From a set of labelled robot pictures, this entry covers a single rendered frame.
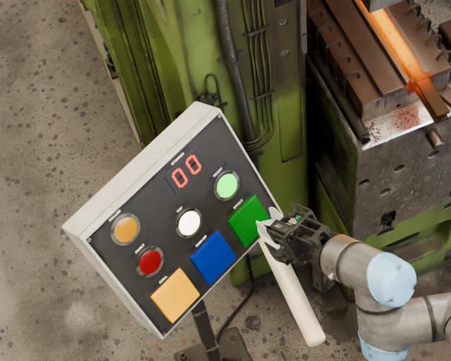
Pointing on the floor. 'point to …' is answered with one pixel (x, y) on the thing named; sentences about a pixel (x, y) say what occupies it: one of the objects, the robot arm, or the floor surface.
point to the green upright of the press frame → (161, 48)
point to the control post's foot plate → (233, 346)
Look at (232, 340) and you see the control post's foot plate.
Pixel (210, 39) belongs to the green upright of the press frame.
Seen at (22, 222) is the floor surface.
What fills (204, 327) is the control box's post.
